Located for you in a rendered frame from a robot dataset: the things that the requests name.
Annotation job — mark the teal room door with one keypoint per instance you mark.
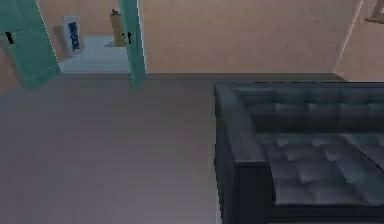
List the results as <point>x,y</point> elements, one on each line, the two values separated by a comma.
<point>133,40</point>
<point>28,43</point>

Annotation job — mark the tan wooden cabinet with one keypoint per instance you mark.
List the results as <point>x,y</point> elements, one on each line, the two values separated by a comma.
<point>117,30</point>

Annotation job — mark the black tufted leather sofa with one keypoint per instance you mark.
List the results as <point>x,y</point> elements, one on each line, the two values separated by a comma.
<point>300,156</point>

